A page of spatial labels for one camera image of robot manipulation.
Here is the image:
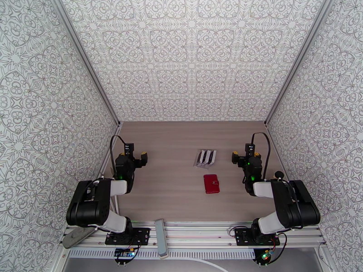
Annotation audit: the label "fanned stack of cards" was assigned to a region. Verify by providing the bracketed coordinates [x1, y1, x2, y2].
[193, 149, 217, 169]

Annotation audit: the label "red leather card holder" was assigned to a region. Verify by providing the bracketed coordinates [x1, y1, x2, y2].
[203, 174, 221, 194]

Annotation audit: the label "grey upright bar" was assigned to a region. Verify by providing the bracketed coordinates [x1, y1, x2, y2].
[154, 219, 170, 258]

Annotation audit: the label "small circuit board blue parts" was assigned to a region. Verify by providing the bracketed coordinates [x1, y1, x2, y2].
[114, 248, 136, 259]

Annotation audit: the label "grey flat stone-like slab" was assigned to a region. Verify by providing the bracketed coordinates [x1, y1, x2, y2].
[62, 226, 97, 249]

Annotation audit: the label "small circuit board green light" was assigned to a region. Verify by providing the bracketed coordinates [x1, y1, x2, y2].
[258, 249, 275, 264]

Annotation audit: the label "white slotted vent strip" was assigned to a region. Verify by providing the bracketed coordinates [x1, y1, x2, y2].
[69, 249, 256, 260]

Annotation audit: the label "black left wrist camera cable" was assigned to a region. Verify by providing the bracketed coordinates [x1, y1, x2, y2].
[109, 134, 127, 181]

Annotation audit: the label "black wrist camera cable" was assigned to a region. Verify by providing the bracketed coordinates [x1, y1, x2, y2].
[251, 131, 273, 180]
[109, 134, 127, 181]

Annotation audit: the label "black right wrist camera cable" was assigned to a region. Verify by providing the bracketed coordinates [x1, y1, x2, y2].
[251, 131, 273, 180]

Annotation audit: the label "aluminium table side rail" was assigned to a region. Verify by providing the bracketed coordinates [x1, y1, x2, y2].
[98, 122, 123, 181]
[264, 122, 287, 174]

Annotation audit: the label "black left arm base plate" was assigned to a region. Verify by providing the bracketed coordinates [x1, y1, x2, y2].
[105, 227, 151, 246]

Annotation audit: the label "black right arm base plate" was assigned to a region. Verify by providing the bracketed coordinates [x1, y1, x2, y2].
[235, 227, 281, 247]

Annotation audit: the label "aluminium mounting rail frame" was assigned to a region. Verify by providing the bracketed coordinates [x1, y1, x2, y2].
[59, 221, 326, 250]

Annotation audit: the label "aluminium corner post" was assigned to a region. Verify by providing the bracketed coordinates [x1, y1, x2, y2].
[264, 0, 336, 127]
[48, 0, 122, 127]

